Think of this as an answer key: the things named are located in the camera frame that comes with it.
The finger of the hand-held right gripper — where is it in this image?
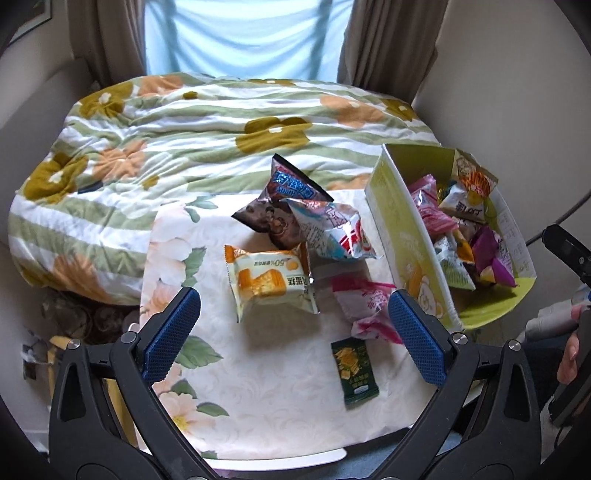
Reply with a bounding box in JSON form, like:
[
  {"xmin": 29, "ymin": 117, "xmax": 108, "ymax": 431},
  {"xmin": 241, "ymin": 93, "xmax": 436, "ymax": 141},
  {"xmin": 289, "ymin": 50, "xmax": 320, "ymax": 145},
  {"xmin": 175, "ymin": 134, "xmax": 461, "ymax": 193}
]
[{"xmin": 541, "ymin": 224, "xmax": 591, "ymax": 289}]

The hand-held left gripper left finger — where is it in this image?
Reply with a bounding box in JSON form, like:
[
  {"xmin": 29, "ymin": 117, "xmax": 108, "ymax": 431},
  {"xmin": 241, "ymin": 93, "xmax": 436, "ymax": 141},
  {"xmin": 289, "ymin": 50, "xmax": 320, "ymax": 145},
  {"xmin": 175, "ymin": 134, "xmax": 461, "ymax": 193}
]
[{"xmin": 48, "ymin": 286, "xmax": 218, "ymax": 480}]

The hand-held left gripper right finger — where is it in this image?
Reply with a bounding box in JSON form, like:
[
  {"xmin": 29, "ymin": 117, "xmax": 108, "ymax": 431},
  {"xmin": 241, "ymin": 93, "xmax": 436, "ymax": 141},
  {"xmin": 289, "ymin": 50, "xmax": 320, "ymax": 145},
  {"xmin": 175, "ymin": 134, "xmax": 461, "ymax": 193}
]
[{"xmin": 369, "ymin": 289, "xmax": 542, "ymax": 480}]

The pink white snack packet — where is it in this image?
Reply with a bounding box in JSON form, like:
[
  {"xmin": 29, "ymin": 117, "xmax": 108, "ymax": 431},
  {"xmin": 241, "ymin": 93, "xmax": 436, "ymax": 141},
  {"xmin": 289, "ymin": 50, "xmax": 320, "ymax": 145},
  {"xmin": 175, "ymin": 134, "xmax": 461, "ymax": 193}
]
[{"xmin": 332, "ymin": 276, "xmax": 406, "ymax": 345}]

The white green snack packet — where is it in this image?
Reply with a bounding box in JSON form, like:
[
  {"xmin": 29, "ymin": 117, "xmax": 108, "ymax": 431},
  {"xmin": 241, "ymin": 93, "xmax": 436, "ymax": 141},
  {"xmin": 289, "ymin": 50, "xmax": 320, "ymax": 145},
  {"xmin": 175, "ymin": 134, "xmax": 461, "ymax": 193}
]
[{"xmin": 435, "ymin": 235, "xmax": 477, "ymax": 292}]

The purple snack packet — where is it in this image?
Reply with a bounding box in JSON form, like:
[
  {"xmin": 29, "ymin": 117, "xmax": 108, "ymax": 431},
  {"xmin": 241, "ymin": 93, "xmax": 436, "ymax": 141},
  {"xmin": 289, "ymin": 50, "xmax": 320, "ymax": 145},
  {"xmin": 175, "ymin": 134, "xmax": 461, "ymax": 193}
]
[{"xmin": 471, "ymin": 225, "xmax": 517, "ymax": 288}]

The yellow-green cardboard box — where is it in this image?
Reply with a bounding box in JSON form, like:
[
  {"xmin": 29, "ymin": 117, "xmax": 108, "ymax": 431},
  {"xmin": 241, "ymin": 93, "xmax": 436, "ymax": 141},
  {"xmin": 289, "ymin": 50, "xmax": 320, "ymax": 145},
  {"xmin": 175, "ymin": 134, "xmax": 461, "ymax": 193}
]
[{"xmin": 365, "ymin": 143, "xmax": 539, "ymax": 331}]

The orange white cake packet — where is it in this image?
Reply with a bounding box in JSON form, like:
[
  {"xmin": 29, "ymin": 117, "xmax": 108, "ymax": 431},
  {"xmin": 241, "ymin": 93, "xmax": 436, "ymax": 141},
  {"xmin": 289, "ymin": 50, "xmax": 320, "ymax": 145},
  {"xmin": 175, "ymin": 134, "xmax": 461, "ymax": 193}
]
[{"xmin": 224, "ymin": 243, "xmax": 320, "ymax": 324}]

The orange pretzel snack packet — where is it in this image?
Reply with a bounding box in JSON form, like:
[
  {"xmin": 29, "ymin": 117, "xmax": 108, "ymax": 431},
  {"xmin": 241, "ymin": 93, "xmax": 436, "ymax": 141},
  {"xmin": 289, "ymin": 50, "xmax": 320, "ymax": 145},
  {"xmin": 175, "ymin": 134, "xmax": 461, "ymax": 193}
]
[{"xmin": 451, "ymin": 148, "xmax": 500, "ymax": 200}]

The person's right hand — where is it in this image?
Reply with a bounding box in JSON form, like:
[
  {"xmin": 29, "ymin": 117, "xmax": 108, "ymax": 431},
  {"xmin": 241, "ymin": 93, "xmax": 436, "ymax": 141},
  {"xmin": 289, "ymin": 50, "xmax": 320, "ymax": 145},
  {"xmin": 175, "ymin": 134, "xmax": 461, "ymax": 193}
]
[{"xmin": 556, "ymin": 305, "xmax": 586, "ymax": 385}]

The dark green small packet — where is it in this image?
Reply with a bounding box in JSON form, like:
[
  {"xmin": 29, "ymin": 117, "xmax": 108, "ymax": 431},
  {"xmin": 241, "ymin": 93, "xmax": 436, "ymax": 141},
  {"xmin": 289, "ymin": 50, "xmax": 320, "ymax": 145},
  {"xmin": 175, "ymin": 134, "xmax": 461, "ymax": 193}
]
[{"xmin": 331, "ymin": 337, "xmax": 380, "ymax": 409}]

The person's grey clothing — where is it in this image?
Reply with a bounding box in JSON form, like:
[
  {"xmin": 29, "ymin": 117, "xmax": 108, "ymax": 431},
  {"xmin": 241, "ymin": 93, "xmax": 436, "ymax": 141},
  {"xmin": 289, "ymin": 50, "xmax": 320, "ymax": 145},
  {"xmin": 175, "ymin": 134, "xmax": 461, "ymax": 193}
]
[{"xmin": 524, "ymin": 284, "xmax": 585, "ymax": 345}]

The white floral tablecloth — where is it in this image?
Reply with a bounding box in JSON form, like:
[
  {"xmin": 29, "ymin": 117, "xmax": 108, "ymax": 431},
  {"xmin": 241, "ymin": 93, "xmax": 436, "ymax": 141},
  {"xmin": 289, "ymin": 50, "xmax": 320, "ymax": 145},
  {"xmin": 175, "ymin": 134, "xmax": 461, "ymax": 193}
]
[{"xmin": 139, "ymin": 187, "xmax": 468, "ymax": 462}]

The light blue white snack packet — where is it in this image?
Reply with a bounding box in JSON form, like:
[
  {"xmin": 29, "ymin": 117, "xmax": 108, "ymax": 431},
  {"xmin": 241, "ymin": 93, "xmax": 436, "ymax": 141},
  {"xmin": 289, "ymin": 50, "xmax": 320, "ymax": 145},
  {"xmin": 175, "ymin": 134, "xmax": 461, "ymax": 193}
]
[{"xmin": 286, "ymin": 198, "xmax": 378, "ymax": 262}]

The brown cartoon snack packet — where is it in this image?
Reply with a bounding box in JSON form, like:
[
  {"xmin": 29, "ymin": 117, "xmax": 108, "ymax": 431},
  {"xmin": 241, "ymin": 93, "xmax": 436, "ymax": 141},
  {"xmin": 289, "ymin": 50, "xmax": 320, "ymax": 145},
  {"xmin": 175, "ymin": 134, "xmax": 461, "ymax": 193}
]
[{"xmin": 231, "ymin": 196, "xmax": 306, "ymax": 251}]

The white table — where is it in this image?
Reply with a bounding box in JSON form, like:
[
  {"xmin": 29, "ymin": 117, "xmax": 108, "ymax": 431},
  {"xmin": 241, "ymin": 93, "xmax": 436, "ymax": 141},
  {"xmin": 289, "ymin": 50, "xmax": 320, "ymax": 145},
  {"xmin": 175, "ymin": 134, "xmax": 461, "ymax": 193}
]
[{"xmin": 202, "ymin": 445, "xmax": 348, "ymax": 463}]

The blue foil snack packet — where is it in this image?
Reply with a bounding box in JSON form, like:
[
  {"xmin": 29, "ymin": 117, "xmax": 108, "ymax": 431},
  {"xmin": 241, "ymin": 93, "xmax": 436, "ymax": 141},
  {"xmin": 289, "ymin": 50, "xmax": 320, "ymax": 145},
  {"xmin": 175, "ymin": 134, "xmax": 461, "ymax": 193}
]
[{"xmin": 270, "ymin": 154, "xmax": 334, "ymax": 205}]

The floral striped blanket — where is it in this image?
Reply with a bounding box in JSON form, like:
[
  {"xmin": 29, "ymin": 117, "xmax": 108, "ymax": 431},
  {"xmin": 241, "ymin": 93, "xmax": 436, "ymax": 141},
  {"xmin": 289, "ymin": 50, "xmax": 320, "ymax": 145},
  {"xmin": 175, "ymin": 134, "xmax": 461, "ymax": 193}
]
[{"xmin": 7, "ymin": 71, "xmax": 445, "ymax": 306}]

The grey bed headboard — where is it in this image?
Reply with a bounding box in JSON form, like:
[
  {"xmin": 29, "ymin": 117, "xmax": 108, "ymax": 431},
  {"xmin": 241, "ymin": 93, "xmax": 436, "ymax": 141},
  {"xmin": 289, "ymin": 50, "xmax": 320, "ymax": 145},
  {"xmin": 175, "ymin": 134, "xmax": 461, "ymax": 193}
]
[{"xmin": 0, "ymin": 58, "xmax": 99, "ymax": 136}]

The brown curtain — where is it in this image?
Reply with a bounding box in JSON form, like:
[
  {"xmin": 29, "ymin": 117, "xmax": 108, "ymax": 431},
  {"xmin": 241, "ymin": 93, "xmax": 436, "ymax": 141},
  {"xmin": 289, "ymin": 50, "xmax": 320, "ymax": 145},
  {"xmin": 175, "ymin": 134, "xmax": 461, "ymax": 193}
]
[
  {"xmin": 338, "ymin": 0, "xmax": 440, "ymax": 108},
  {"xmin": 67, "ymin": 0, "xmax": 149, "ymax": 89}
]

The light blue cloth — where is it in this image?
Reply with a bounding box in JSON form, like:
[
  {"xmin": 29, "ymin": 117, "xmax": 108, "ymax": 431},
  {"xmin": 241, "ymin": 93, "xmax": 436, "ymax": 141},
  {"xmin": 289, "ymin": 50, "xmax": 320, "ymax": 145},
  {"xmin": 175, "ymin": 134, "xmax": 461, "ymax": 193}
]
[{"xmin": 143, "ymin": 0, "xmax": 355, "ymax": 82}]

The black cable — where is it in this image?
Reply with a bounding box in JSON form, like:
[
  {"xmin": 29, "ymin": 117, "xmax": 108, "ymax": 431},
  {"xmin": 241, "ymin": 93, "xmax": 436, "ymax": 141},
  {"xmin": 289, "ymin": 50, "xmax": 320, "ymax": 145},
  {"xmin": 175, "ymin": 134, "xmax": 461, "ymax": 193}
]
[{"xmin": 526, "ymin": 185, "xmax": 591, "ymax": 246}]

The framed wall picture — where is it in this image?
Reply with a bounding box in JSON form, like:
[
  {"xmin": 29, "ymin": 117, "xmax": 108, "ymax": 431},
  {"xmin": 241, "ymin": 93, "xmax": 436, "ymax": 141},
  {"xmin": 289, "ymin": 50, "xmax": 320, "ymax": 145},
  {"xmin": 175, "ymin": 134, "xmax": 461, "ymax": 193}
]
[{"xmin": 8, "ymin": 0, "xmax": 52, "ymax": 43}]

